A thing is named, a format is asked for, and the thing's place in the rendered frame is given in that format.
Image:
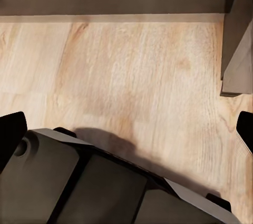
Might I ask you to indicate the fridge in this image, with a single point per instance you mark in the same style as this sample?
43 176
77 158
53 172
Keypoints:
237 50

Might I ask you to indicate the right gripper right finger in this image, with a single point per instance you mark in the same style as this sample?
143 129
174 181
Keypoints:
245 128

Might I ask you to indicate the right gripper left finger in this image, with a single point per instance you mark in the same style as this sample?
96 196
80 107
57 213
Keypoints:
12 129

